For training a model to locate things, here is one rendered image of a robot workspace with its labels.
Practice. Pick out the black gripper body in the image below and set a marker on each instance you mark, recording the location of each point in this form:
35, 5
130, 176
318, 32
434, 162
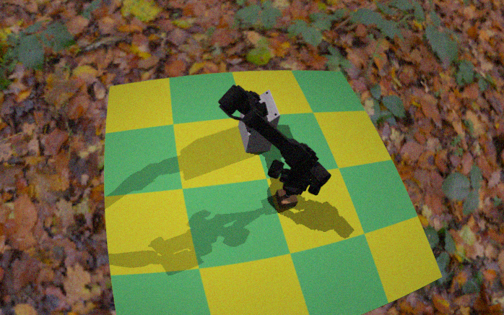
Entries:
277, 168

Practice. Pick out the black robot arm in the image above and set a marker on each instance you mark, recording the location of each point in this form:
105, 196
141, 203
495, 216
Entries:
299, 157

